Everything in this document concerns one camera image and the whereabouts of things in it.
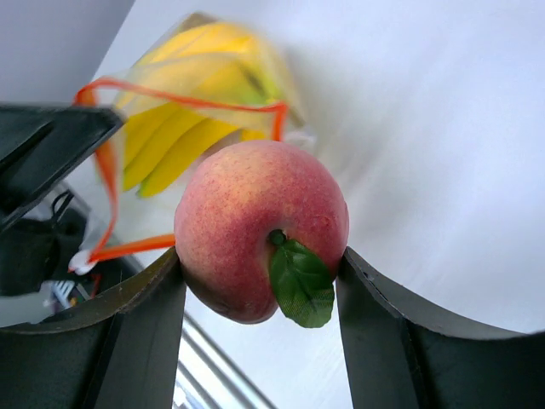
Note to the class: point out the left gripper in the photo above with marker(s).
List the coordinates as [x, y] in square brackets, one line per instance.
[40, 146]

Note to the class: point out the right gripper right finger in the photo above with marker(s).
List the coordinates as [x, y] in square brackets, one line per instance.
[403, 351]

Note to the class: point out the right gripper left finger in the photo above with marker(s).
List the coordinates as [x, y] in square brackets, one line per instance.
[118, 350]

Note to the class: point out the clear zip top bag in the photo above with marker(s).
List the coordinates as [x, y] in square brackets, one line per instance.
[144, 224]

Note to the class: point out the pink fake peach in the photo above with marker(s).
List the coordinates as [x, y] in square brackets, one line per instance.
[262, 226]

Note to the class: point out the yellow fake bananas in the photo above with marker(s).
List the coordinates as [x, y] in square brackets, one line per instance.
[196, 87]

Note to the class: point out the aluminium mounting rail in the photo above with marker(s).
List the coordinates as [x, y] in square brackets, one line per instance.
[207, 378]

